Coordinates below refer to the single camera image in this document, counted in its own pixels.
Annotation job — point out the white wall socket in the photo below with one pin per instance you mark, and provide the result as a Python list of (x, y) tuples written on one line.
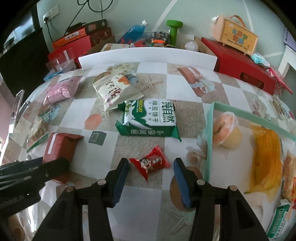
[(51, 13)]

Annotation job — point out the white foam board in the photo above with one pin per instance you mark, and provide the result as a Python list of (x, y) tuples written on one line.
[(149, 54)]

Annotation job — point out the stacked red orange boxes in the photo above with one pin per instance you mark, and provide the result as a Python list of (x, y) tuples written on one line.
[(81, 40)]

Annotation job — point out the blue wet wipes pack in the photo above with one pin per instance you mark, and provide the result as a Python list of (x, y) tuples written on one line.
[(260, 60)]

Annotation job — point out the checkered patterned tablecloth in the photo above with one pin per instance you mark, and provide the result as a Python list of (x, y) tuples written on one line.
[(147, 210)]

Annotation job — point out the orange handled gift box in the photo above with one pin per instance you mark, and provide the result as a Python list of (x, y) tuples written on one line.
[(232, 31)]

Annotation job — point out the red boxy snack pack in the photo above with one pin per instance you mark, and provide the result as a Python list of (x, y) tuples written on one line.
[(61, 145)]

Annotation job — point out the clear acrylic phone stand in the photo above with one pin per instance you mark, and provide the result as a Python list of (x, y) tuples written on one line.
[(18, 108)]

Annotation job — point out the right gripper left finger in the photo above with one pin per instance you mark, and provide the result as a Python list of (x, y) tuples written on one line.
[(64, 220)]

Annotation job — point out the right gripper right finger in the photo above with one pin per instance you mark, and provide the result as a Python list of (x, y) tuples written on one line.
[(237, 219)]

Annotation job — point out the red patterned tin box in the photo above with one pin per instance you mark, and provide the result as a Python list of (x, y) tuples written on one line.
[(280, 83)]

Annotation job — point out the green white biscuit pack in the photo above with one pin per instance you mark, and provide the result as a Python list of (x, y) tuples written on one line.
[(152, 117)]

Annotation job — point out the orange yellow snack bag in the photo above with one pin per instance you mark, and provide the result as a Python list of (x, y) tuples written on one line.
[(266, 170)]

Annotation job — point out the peach jelly cup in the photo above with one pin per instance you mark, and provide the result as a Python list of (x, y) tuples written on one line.
[(226, 131)]

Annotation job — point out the orange egg roll bag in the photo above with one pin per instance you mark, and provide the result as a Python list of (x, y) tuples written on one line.
[(288, 178)]

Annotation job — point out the small red candy packet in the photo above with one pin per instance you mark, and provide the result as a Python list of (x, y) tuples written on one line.
[(152, 162)]

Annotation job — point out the clear plastic box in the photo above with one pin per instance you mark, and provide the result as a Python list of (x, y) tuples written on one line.
[(63, 62)]

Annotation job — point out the blue liquid plastic bottle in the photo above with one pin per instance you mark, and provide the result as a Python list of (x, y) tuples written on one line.
[(133, 34)]

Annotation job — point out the large red gift box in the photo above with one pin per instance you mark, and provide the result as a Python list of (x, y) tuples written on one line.
[(234, 63)]

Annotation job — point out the cardboard box of toys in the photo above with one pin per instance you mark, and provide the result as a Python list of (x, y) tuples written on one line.
[(182, 39)]

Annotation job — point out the green dumbbell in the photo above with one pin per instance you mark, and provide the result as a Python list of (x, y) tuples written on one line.
[(174, 26)]

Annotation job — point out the green popcorn snack bag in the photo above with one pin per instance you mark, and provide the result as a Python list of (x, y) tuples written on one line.
[(279, 220)]

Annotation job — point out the white desk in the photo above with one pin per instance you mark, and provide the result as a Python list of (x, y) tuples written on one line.
[(288, 61)]

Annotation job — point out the white rice cracker bag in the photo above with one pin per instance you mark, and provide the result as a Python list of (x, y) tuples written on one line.
[(115, 88)]

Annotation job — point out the teal rimmed white tray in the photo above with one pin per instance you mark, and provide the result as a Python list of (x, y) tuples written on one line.
[(225, 167)]

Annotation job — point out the pink snack packet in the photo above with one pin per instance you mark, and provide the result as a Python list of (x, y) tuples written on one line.
[(65, 89)]

